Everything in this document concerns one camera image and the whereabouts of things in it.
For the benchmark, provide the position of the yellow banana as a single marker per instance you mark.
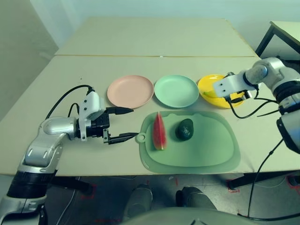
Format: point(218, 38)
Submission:
point(209, 94)

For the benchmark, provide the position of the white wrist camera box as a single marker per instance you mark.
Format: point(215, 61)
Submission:
point(228, 86)
point(90, 105)

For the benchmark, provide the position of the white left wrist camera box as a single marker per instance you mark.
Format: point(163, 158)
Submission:
point(90, 105)

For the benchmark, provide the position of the grey robot left leg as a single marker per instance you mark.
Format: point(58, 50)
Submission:
point(138, 199)

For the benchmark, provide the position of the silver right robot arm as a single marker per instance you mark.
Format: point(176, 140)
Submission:
point(276, 75)

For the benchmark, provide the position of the pink round plate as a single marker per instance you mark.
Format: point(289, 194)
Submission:
point(130, 91)

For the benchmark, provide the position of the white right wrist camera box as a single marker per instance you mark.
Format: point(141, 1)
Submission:
point(228, 86)

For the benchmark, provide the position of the green silicone cutting mat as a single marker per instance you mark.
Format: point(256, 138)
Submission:
point(199, 152)

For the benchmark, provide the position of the red watermelon slice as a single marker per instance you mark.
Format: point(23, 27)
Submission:
point(159, 133)

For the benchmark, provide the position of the black table leg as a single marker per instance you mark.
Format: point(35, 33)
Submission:
point(257, 179)
point(75, 185)

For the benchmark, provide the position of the grey robot leg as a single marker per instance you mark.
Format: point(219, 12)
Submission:
point(194, 198)
point(138, 199)

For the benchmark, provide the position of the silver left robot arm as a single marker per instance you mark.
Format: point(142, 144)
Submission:
point(47, 140)

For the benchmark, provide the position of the mint green round plate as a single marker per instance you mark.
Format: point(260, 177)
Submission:
point(176, 91)

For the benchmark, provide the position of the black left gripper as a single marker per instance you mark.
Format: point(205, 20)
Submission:
point(99, 124)

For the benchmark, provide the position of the dark green avocado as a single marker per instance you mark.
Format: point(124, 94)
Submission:
point(184, 130)

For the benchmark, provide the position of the grey robot right leg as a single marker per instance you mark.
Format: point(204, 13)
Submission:
point(194, 198)

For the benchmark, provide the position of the yellow round plate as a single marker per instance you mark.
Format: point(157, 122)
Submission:
point(206, 83)

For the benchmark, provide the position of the black-framed side table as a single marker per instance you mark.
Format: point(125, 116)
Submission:
point(281, 35)

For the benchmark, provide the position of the grey robot torso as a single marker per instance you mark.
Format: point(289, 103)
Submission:
point(182, 216)

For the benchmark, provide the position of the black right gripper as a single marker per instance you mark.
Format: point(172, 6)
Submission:
point(243, 96)

